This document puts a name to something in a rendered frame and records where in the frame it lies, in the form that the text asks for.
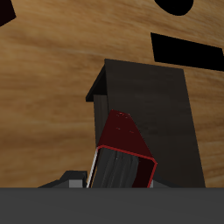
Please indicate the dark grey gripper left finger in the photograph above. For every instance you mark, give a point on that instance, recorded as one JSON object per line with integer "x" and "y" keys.
{"x": 73, "y": 178}

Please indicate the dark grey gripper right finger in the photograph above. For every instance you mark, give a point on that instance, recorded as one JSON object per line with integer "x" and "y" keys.
{"x": 156, "y": 185}

